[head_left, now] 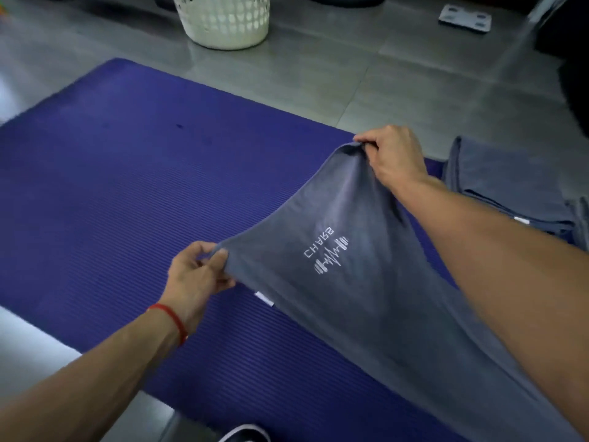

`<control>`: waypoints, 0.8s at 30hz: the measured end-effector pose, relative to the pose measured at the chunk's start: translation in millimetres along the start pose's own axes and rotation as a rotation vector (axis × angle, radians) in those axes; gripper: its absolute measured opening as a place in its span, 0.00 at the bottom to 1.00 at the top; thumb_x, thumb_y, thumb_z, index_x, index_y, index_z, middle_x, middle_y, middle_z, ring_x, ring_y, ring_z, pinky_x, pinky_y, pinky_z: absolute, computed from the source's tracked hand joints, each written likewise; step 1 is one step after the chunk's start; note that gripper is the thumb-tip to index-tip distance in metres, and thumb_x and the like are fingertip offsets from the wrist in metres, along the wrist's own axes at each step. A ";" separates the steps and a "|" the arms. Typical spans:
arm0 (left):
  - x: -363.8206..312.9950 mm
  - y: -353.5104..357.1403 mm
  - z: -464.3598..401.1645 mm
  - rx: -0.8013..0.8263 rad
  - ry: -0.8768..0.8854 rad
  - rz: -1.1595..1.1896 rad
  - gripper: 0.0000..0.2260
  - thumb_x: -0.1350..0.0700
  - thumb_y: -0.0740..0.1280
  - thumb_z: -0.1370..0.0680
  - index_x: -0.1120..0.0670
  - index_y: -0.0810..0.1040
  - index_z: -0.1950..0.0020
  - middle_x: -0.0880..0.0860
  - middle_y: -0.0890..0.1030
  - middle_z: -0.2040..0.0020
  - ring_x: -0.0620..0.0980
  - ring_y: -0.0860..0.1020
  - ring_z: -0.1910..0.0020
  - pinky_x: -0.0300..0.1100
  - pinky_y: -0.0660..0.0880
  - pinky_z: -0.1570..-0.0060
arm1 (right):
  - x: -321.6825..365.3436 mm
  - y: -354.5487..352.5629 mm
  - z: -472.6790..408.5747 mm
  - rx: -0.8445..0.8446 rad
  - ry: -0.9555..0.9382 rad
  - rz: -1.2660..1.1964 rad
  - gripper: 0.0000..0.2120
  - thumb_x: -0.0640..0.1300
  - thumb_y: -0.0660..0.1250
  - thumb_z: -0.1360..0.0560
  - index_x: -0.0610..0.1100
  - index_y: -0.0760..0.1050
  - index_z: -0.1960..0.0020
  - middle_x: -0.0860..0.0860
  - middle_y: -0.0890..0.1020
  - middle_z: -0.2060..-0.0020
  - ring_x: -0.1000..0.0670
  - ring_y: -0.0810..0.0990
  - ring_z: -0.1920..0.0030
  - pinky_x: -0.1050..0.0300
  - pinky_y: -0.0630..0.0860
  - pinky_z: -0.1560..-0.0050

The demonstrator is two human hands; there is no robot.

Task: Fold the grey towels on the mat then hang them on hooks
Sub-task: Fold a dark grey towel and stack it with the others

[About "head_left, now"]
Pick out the person's right forearm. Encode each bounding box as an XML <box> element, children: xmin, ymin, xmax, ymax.
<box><xmin>395</xmin><ymin>177</ymin><xmax>589</xmax><ymax>438</ymax></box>

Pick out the white perforated laundry basket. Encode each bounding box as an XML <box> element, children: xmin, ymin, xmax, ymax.
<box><xmin>171</xmin><ymin>0</ymin><xmax>271</xmax><ymax>51</ymax></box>

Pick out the white upright post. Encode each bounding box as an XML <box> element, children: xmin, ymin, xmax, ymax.
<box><xmin>526</xmin><ymin>0</ymin><xmax>571</xmax><ymax>26</ymax></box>

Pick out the person's left hand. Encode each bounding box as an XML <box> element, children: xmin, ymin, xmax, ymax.
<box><xmin>158</xmin><ymin>240</ymin><xmax>237</xmax><ymax>335</ymax></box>

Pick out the white bathroom scale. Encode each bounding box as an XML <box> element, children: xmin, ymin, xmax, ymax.
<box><xmin>437</xmin><ymin>4</ymin><xmax>492</xmax><ymax>34</ymax></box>

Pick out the black and white sneaker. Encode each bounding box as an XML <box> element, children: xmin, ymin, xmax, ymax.
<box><xmin>218</xmin><ymin>424</ymin><xmax>271</xmax><ymax>442</ymax></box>

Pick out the person's left forearm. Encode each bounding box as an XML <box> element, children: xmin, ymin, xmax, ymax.
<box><xmin>0</xmin><ymin>310</ymin><xmax>183</xmax><ymax>442</ymax></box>

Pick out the person's right hand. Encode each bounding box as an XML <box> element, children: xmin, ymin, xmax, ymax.
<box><xmin>353</xmin><ymin>125</ymin><xmax>431</xmax><ymax>194</ymax></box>

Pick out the purple ribbed mat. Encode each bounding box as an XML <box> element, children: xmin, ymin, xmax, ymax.
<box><xmin>0</xmin><ymin>58</ymin><xmax>470</xmax><ymax>442</ymax></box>

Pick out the red string bracelet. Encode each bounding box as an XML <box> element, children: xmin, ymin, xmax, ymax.
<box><xmin>147</xmin><ymin>302</ymin><xmax>190</xmax><ymax>347</ymax></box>

